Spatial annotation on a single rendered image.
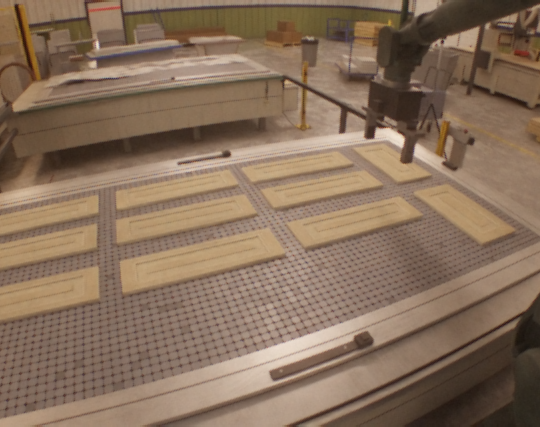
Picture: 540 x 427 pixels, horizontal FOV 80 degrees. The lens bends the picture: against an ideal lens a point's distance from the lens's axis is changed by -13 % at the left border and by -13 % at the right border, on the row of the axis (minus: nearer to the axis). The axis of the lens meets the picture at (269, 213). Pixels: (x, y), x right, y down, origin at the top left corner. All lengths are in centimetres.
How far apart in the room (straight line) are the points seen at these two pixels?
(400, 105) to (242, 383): 123
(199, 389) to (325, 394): 36
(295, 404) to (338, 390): 14
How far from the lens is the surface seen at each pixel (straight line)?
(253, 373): 114
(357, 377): 118
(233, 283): 139
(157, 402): 113
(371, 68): 878
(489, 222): 200
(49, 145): 488
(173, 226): 170
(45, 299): 153
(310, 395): 113
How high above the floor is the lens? 183
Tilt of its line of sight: 33 degrees down
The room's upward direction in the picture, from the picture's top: straight up
